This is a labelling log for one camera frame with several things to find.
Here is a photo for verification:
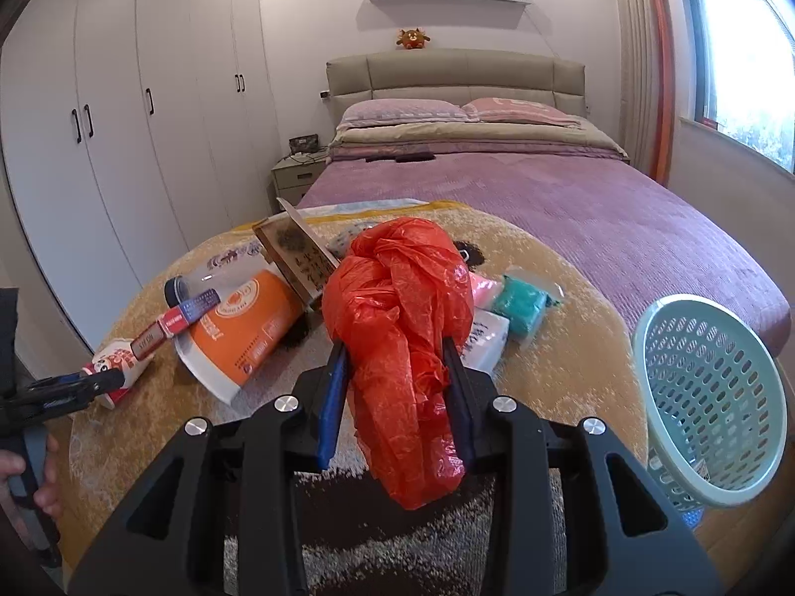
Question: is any blue plastic stool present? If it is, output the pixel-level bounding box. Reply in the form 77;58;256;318
681;507;705;530

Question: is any white cardboard box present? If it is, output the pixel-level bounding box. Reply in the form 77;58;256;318
461;308;509;375

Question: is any right pink pillow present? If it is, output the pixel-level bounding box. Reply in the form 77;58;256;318
462;97;579;127

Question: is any orange plush toy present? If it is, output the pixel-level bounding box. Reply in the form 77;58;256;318
396;28;431;50

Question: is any brown cardboard box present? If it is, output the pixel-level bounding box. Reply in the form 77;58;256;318
252;198;338;312

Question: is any left pink pillow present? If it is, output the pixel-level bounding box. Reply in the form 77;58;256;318
337;98;478;131

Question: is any teal tissue pack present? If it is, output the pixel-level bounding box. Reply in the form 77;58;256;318
490;273;551;340

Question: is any folded beige quilt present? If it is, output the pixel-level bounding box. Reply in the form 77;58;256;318
327;119;629;163

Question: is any beige orange curtain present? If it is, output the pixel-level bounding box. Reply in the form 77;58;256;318
617;0;675;186

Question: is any white wardrobe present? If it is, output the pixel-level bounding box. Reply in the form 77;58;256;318
1;0;279;347

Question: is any beige padded headboard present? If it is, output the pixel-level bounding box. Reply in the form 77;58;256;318
326;49;587;125

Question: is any purple bedspread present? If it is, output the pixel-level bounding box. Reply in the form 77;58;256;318
301;153;791;355

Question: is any red plastic bag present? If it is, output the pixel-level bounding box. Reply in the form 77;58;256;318
322;217;475;510

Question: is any pink pillow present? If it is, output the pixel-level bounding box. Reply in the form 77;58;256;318
462;97;579;127
337;98;478;131

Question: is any mint green plastic laundry basket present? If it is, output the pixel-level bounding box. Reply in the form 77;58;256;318
632;294;788;514

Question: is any dark framed window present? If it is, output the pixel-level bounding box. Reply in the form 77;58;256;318
685;0;794;172

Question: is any person's left hand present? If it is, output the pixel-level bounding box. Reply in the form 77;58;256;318
0;433;65;529

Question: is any orange white food pouch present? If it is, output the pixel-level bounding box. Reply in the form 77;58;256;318
175;266;305;405

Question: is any beige nightstand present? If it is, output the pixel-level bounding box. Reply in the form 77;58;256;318
271;151;327;206

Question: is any yellow brown plush blanket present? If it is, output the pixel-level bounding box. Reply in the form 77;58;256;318
58;202;648;595

